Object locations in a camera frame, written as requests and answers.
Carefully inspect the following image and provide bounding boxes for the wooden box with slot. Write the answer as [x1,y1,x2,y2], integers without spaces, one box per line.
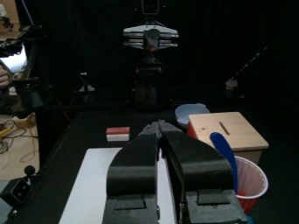
[185,111,269,165]

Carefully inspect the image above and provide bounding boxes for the person's hand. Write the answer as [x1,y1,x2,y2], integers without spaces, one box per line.
[0,64,12,89]

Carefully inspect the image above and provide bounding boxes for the small black speaker box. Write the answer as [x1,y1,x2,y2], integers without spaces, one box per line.
[0,164,38,208]

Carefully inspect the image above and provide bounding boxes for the light blue bowl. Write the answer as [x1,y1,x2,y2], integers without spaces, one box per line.
[173,102,210,128]

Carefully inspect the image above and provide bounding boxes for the red plastic cup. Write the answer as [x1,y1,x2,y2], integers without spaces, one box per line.
[232,155,269,214]

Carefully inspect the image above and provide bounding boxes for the tangled floor cables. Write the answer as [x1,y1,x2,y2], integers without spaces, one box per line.
[0,119,40,165]

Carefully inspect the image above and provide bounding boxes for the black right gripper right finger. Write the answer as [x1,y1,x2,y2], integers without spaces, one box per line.
[156,120,248,224]

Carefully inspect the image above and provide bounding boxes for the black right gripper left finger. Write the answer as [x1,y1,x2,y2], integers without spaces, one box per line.
[101,122,161,224]

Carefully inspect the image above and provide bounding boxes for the red and white block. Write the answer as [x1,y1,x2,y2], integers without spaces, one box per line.
[105,126,132,143]

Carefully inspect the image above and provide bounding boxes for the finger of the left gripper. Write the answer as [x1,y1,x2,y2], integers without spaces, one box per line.
[144,29,161,53]

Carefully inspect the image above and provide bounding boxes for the blue spoon handle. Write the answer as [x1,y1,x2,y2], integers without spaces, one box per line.
[209,131,238,194]

